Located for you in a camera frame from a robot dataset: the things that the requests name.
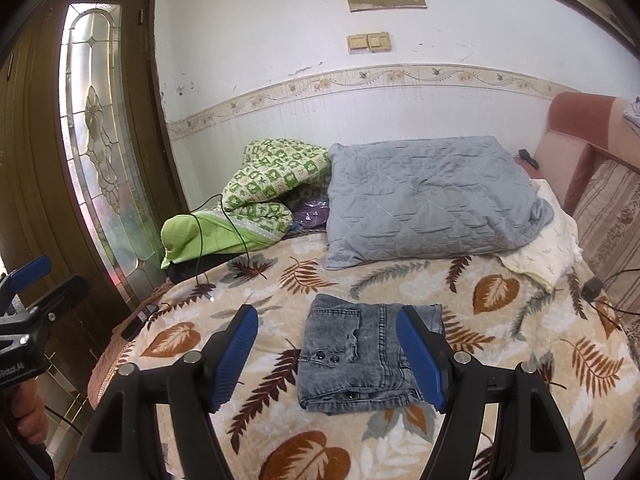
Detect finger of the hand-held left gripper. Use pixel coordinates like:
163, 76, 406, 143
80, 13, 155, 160
10, 275, 92, 328
0, 256, 52, 306

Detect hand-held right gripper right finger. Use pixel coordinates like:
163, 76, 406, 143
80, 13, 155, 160
395, 305, 586, 480

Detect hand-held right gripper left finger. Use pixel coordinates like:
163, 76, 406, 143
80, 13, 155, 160
67, 304, 260, 480

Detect grey denim pants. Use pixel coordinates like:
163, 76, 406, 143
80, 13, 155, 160
297, 293, 446, 415

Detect person's left hand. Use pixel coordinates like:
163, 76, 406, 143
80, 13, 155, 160
7, 384, 49, 446

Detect leaf-print fleece blanket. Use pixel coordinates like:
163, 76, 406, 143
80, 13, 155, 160
87, 235, 640, 480

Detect black phone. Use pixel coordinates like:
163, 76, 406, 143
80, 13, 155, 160
120, 305, 161, 341

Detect wooden door with stained glass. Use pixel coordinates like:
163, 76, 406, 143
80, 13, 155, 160
0, 0, 193, 461

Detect grey quilted pillow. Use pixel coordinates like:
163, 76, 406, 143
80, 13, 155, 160
324, 135, 556, 271

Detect purple plastic bag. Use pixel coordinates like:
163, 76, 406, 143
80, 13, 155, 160
291, 195, 331, 233

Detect cream pillow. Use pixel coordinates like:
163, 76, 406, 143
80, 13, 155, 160
495, 177, 581, 293

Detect green checkered quilt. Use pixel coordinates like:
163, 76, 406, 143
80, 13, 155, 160
160, 138, 333, 270

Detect striped floral sofa cover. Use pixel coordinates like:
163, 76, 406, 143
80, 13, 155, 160
572, 157, 640, 318

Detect pink sofa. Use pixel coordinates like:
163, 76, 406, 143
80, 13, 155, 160
532, 91, 640, 321

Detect thin black cable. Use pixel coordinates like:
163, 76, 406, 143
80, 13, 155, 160
187, 194, 256, 286

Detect black charger cable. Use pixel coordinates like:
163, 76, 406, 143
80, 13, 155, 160
595, 267, 640, 333

